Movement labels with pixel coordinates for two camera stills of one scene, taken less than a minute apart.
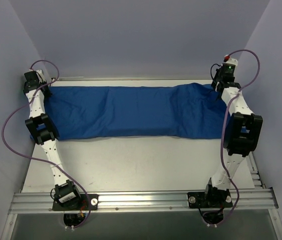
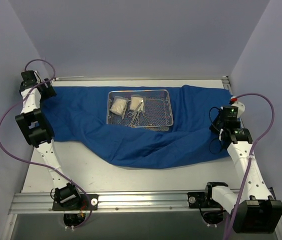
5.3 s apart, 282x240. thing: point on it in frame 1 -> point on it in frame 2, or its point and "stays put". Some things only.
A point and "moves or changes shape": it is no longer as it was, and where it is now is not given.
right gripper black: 217,85 -> 215,126
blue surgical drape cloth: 191,111 moves or changes shape
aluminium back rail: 136,78 stays put
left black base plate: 84,204 stays put
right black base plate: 210,199 stays put
